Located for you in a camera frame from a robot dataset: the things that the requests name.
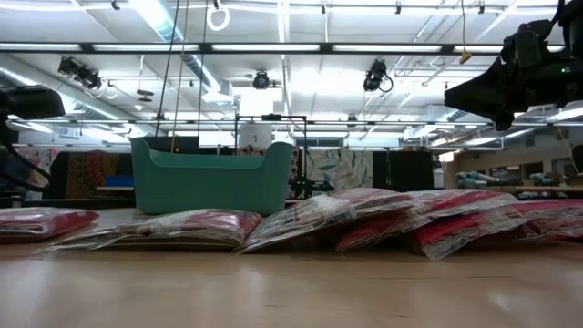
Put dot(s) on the black ceiling spotlight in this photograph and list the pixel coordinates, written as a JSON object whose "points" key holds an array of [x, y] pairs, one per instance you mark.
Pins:
{"points": [[375, 75], [261, 80], [79, 73]]}

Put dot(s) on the leaf pattern fabric panel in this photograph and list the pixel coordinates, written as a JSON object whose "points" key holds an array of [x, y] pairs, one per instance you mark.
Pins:
{"points": [[339, 166]]}

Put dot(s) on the red popcorn bag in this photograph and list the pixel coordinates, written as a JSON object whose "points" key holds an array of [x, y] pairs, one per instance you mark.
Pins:
{"points": [[309, 214], [555, 214], [451, 236], [191, 228], [460, 200], [369, 233], [41, 223]]}

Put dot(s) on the black aluminium table frame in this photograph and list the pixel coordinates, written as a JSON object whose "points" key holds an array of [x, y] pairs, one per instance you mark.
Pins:
{"points": [[68, 203]]}

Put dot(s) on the white cylinder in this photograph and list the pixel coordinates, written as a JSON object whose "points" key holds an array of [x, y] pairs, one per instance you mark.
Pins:
{"points": [[255, 136]]}

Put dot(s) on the black cabinet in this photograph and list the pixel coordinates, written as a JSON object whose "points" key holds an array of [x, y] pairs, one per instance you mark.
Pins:
{"points": [[403, 171]]}

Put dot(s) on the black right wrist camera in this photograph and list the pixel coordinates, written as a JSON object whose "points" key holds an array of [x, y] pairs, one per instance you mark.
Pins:
{"points": [[524, 43]]}

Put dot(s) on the blue box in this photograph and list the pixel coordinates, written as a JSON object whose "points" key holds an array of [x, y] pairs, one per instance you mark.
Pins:
{"points": [[119, 181]]}

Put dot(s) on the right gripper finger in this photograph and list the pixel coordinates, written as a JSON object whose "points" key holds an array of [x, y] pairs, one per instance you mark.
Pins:
{"points": [[505, 124], [487, 93]]}

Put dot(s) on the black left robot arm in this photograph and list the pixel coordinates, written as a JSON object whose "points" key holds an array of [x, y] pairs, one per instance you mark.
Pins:
{"points": [[32, 102]]}

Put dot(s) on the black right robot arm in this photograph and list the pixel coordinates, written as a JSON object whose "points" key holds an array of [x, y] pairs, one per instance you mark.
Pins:
{"points": [[574, 27]]}

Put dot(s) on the teal plastic basket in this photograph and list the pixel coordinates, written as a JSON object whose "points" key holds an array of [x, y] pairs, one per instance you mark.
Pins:
{"points": [[205, 187]]}

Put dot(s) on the silver ventilation duct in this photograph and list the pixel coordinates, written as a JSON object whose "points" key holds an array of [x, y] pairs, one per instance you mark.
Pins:
{"points": [[159, 23]]}

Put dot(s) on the red patterned fabric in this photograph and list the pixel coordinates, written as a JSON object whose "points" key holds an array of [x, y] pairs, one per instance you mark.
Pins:
{"points": [[91, 171]]}

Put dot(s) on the wooden shelf with rolls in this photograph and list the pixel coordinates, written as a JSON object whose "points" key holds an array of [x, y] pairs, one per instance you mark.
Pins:
{"points": [[501, 187]]}

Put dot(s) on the long ceiling light bar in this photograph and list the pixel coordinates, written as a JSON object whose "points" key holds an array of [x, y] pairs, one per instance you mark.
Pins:
{"points": [[264, 47], [319, 123]]}

